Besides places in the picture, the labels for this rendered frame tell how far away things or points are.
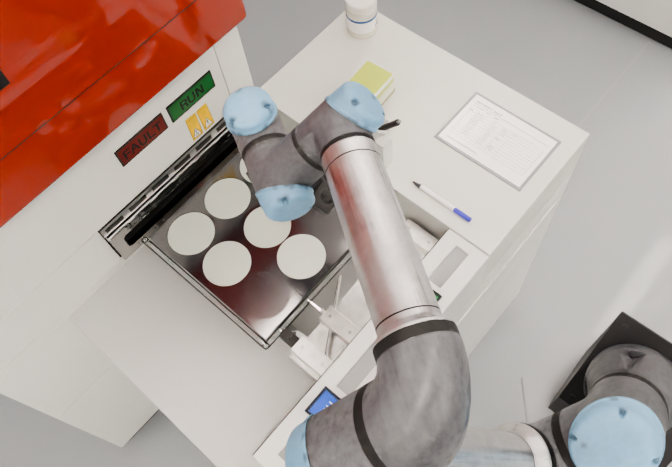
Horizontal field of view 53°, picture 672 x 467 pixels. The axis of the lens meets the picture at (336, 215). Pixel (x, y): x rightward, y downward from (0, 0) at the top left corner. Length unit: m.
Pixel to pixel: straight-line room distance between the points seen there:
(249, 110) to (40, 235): 0.53
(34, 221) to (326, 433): 0.74
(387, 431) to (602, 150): 2.08
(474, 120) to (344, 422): 0.86
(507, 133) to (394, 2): 1.68
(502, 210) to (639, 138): 1.44
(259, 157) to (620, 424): 0.61
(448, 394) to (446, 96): 0.90
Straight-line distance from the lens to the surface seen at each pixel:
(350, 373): 1.21
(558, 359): 1.39
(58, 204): 1.30
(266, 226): 1.40
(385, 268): 0.74
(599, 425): 1.02
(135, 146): 1.33
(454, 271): 1.27
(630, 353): 1.20
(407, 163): 1.37
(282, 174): 0.91
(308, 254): 1.36
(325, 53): 1.56
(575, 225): 2.47
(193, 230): 1.43
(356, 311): 1.32
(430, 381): 0.68
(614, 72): 2.89
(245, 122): 0.95
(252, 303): 1.34
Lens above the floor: 2.13
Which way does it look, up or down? 62 degrees down
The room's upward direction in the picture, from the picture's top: 9 degrees counter-clockwise
